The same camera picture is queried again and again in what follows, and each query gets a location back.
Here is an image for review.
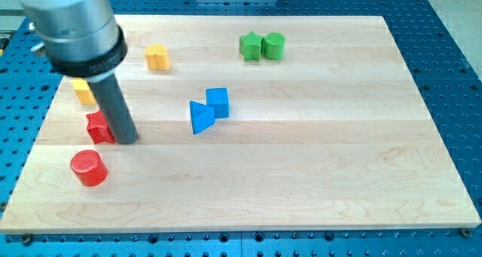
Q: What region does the red star block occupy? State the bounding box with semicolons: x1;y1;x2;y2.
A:
86;110;115;144

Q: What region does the red cylinder block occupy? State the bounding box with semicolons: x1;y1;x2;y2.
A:
70;150;108;187

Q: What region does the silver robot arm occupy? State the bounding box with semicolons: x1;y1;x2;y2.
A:
19;0;127;81

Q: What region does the light wooden board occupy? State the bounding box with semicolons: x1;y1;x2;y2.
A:
1;15;480;234

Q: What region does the blue cube block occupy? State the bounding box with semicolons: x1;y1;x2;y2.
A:
206;87;230;118

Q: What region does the blue triangle block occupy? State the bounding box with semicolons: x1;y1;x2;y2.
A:
189;101;215;135

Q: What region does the green star block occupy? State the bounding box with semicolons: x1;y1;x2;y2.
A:
239;32;264;61

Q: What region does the green cylinder block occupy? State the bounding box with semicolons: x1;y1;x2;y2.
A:
264;32;285;60

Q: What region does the yellow heart block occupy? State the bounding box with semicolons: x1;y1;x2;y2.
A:
144;44;170;71

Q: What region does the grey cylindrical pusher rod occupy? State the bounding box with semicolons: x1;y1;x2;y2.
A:
88;74;139;144

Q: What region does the yellow cube block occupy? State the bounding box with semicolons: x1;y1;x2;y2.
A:
72;78;96;106

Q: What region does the blue perforated table plate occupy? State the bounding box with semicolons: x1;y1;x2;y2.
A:
1;0;481;256

